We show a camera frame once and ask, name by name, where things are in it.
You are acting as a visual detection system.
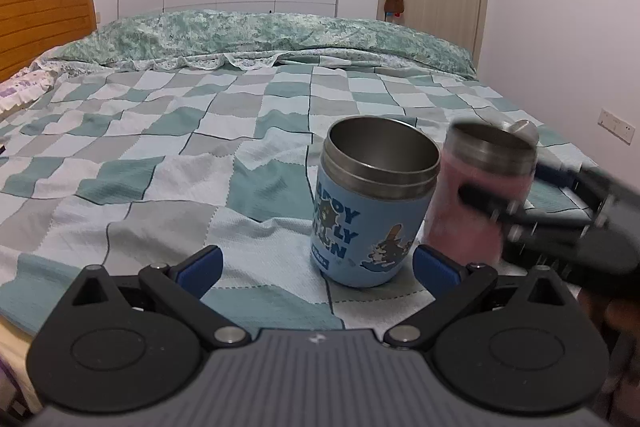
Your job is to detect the pink cup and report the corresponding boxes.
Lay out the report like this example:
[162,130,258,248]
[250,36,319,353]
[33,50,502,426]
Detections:
[421,119,539,265]

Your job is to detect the blue cartoon cup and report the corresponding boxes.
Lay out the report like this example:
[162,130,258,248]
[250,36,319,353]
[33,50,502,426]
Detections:
[310,116,440,288]

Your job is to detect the checkered green bed sheet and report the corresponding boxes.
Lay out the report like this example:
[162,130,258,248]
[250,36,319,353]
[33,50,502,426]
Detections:
[0,56,601,338]

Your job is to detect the brown plush toy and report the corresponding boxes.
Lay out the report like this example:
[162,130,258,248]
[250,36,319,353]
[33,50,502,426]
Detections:
[383,0,405,20]

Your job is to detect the purple patterned pillow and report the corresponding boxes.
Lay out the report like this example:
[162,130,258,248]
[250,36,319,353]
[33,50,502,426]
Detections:
[0,58,63,118]

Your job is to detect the green floral quilt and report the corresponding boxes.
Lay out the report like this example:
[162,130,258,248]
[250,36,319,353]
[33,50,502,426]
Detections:
[38,10,477,80]

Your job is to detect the wooden headboard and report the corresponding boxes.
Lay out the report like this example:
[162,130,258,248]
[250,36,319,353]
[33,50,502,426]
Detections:
[0,0,96,81]

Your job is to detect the white wall socket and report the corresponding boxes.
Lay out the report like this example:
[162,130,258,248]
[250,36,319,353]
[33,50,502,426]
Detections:
[598,108,636,145]

